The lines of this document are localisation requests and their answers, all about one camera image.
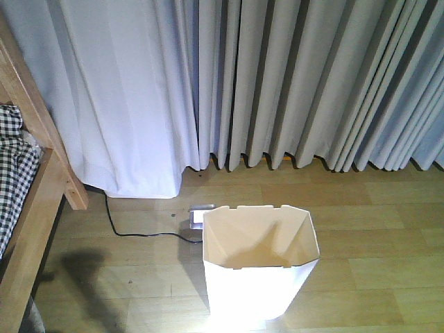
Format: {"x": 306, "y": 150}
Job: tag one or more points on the wooden bed frame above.
{"x": 54, "y": 180}

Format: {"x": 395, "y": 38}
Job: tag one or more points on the floor power socket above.
{"x": 196, "y": 215}

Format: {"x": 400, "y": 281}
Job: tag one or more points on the white plastic trash bin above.
{"x": 256, "y": 259}

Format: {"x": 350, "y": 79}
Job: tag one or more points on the black white checkered bedding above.
{"x": 20, "y": 159}

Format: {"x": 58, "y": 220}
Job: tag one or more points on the white grey curtain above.
{"x": 141, "y": 90}

